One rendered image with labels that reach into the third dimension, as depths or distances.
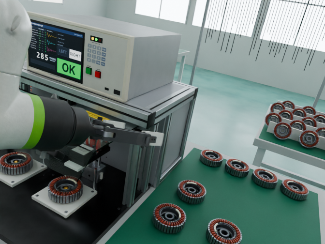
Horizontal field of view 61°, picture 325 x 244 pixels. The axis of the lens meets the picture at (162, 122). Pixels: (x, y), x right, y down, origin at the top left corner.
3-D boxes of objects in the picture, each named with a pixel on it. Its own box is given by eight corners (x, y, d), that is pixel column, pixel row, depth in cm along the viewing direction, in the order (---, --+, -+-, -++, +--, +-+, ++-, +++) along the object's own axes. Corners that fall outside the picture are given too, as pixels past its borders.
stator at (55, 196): (66, 209, 87) (66, 200, 86) (40, 195, 91) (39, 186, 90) (89, 191, 97) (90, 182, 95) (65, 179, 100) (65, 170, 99)
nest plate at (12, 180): (12, 187, 94) (11, 184, 93) (-17, 171, 99) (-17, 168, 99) (47, 168, 107) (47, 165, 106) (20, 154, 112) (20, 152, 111)
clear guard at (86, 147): (76, 182, 65) (77, 161, 63) (7, 147, 74) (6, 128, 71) (144, 136, 93) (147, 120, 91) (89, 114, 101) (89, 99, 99)
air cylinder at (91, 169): (96, 183, 103) (97, 171, 101) (81, 175, 106) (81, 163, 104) (105, 177, 107) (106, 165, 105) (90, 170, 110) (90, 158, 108)
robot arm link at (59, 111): (50, 93, 43) (24, 87, 49) (36, 165, 44) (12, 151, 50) (82, 99, 48) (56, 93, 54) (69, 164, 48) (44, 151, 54)
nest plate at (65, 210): (66, 218, 85) (66, 215, 85) (31, 198, 91) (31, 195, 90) (97, 193, 98) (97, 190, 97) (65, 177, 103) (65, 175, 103)
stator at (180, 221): (156, 236, 87) (158, 227, 86) (148, 211, 97) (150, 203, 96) (189, 233, 91) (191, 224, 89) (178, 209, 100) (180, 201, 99)
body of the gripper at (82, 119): (46, 140, 54) (86, 142, 61) (70, 150, 48) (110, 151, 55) (53, 102, 53) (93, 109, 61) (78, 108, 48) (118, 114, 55)
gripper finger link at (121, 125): (102, 132, 66) (100, 131, 67) (123, 134, 72) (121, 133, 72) (104, 119, 66) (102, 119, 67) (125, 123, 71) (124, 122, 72)
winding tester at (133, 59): (123, 102, 87) (131, 36, 79) (26, 69, 103) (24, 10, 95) (173, 82, 120) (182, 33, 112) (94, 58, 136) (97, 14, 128)
